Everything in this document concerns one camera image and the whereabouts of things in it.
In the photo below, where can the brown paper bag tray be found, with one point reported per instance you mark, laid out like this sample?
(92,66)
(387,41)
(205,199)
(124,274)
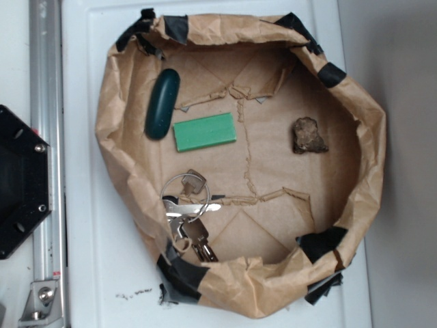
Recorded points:
(287,221)

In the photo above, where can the silver flat key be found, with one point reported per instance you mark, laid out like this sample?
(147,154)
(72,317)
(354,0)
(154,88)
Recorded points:
(181,241)

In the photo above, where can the brown rough rock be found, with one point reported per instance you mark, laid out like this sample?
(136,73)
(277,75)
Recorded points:
(306,137)

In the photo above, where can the aluminium extrusion rail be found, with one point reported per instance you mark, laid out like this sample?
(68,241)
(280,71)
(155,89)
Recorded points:
(46,96)

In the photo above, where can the dark green oval case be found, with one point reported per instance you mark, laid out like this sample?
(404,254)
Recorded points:
(162,103)

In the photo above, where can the long silver key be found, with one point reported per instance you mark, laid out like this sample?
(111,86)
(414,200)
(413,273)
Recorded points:
(175,210)

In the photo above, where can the metal corner bracket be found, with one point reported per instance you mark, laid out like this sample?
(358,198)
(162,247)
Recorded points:
(43,305)

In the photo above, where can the small silver key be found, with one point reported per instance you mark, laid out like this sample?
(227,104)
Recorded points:
(193,182)

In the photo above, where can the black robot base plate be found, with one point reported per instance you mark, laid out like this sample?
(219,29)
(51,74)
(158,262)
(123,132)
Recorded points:
(25,187)

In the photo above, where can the green rectangular block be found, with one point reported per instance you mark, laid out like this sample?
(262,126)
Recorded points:
(204,132)

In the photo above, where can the grey square-head key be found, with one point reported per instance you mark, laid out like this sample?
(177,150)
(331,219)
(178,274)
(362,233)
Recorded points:
(197,233)

